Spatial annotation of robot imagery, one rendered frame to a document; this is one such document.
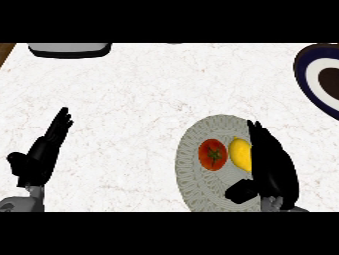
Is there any blue white brown plate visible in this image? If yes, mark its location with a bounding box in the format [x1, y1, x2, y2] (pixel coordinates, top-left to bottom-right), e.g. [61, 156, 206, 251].
[293, 43, 339, 128]

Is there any round grey patterned placemat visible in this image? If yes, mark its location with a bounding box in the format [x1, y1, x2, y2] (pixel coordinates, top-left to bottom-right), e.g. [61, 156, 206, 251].
[174, 114, 266, 213]

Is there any yellow lemon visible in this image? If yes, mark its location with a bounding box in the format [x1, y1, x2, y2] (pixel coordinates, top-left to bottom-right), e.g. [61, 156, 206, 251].
[228, 136, 253, 173]

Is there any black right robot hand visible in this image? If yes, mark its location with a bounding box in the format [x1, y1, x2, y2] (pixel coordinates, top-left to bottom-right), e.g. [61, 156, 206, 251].
[223, 119, 302, 211]

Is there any red tomato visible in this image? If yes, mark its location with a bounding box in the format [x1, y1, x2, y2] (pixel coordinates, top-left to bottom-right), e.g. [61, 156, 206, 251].
[197, 138, 229, 172]

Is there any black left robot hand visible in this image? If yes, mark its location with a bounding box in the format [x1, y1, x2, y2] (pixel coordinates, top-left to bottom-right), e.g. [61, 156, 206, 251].
[6, 106, 75, 189]

